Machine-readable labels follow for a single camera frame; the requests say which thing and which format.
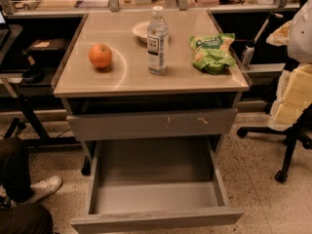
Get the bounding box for white sneaker shoe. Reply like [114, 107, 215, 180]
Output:
[29, 175, 62, 203]

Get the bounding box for grey drawer cabinet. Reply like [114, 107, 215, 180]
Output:
[51, 9, 253, 176]

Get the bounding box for person's dark trouser leg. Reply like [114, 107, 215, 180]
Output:
[0, 138, 33, 203]

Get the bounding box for black office chair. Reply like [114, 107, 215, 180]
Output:
[237, 105, 312, 183]

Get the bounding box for black box with label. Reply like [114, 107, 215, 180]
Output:
[27, 38, 67, 59]

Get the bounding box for orange apple fruit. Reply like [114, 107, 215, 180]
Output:
[89, 44, 112, 68]

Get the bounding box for open grey lower drawer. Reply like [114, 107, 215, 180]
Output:
[71, 137, 243, 234]

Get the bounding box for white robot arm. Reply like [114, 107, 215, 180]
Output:
[266, 0, 312, 131]

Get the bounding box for clear plastic tea bottle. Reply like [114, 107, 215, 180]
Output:
[147, 6, 169, 74]

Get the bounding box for closed grey upper drawer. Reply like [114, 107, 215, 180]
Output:
[67, 108, 237, 141]

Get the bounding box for white paper bowl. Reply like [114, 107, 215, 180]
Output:
[132, 21, 149, 43]

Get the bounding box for green snack chip bag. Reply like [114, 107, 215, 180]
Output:
[189, 33, 236, 75]

